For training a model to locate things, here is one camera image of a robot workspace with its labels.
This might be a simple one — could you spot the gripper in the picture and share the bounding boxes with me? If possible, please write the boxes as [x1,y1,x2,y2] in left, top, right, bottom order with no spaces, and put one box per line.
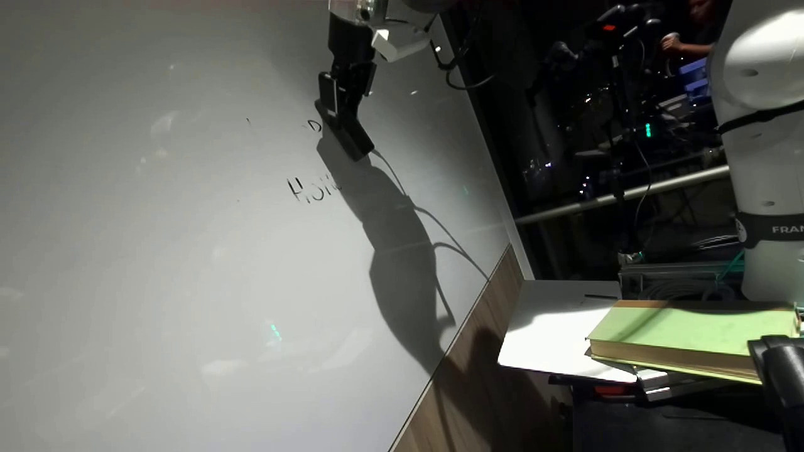
[317,11,378,124]

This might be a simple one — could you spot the black whiteboard eraser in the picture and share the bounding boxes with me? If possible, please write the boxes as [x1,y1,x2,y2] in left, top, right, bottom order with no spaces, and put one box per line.
[313,99,376,163]

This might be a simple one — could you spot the whiteboard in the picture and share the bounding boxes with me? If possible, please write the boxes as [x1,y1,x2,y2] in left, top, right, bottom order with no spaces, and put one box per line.
[0,0,535,452]

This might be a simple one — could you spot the metal railing bar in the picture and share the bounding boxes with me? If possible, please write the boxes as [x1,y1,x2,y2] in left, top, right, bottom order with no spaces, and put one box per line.
[514,164,731,226]

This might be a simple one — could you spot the white sheet of paper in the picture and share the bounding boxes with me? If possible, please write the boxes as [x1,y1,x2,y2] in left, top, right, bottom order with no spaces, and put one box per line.
[497,280,639,384]

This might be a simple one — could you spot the person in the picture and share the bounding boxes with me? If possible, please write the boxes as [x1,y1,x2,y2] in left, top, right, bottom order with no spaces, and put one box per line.
[660,0,733,61]

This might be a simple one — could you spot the blue bin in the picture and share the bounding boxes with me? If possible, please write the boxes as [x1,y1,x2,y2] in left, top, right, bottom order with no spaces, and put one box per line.
[677,56,712,102]

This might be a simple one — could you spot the green hardcover book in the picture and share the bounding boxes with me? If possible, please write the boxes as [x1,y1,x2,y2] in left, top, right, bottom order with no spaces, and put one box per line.
[587,299,802,385]

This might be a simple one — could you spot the black cable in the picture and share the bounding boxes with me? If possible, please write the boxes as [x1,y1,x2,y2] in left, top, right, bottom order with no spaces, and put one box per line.
[430,11,498,92]

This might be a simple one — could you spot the camera on tripod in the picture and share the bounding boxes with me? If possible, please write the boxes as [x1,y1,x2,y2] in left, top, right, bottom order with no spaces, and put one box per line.
[526,3,668,203]

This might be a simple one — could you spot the coil of grey cable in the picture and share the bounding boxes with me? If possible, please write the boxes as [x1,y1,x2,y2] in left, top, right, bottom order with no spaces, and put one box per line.
[641,279,737,302]

